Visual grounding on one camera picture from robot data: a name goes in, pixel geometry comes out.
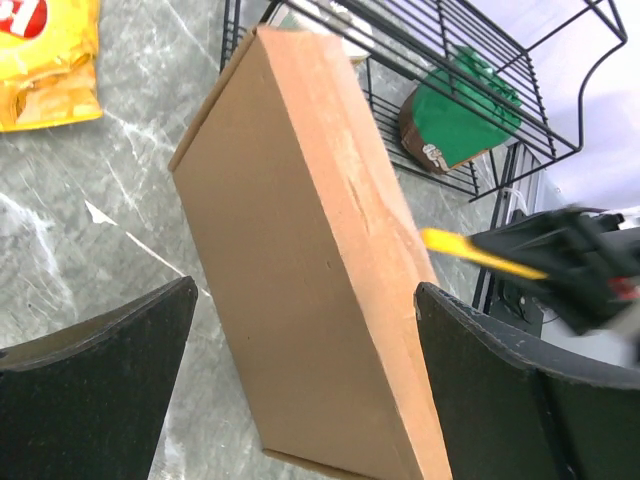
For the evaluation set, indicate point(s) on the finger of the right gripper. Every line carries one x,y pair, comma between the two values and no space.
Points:
540,241

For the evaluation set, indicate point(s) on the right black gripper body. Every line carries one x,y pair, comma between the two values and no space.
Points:
595,267

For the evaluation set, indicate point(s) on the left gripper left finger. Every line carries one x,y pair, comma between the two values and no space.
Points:
89,401

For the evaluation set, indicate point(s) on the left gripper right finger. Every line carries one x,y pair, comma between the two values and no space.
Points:
512,406

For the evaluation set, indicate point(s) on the yellow utility knife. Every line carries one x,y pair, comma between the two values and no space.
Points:
460,246

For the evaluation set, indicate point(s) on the brown cardboard express box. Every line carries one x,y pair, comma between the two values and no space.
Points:
312,258

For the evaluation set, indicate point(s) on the green snack pack in basket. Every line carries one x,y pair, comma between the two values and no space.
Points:
446,121

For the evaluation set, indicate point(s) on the yellow chips bag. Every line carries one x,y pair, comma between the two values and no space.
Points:
48,63

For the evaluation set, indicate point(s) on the black wire basket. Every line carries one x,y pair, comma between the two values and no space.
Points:
410,39

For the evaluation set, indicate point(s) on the cup inside wire basket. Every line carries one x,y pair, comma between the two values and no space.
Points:
324,17

